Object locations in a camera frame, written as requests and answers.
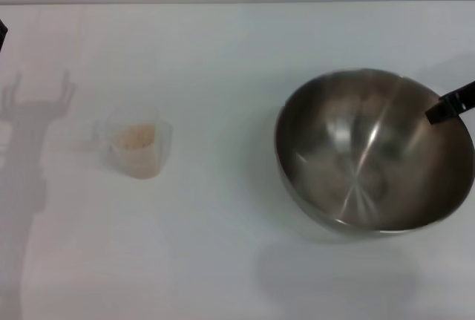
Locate stainless steel mixing bowl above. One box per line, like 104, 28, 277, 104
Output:
274, 68, 475, 241

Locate white rice grains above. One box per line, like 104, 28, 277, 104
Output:
117, 123, 156, 149

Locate clear plastic measuring cup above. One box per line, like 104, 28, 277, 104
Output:
92, 108, 174, 180

